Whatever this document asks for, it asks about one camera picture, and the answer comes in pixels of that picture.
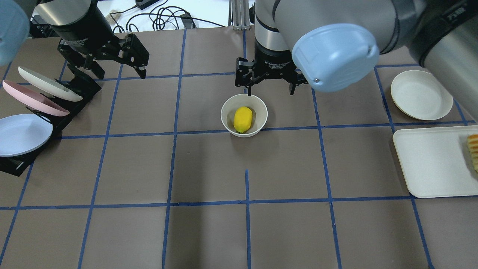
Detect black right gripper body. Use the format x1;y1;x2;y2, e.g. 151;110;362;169
235;49;308;89

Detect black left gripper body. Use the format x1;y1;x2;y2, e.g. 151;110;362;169
58;28;150;72

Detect white ribbed bowl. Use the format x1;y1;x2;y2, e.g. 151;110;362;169
220;93;269;137

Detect yellow lemon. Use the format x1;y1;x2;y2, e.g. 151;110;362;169
233;106;253;133

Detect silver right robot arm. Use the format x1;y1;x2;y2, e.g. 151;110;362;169
235;0;478;120

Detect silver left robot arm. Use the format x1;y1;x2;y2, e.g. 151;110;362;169
0;0;150;79

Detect black dish rack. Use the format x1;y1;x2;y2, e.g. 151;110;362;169
0;71;101;176

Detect white plate in rack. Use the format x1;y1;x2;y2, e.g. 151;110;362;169
18;67;83;102

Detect black power adapter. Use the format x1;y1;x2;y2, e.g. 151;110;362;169
135;0;159;10

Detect pink plate in rack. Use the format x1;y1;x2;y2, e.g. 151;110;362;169
2;80;70;117

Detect light blue plate in rack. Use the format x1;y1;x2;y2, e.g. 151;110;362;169
0;114;53;157

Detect cream round plate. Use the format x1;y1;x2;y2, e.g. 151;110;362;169
391;70;453;121

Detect white rectangular tray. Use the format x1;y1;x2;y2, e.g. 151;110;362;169
392;126;478;198

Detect striped bread piece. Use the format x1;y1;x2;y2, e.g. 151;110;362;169
467;133;478;172

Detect black cables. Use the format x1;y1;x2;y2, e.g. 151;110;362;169
110;0;226;33

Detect aluminium frame post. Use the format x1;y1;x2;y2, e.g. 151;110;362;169
229;0;250;31

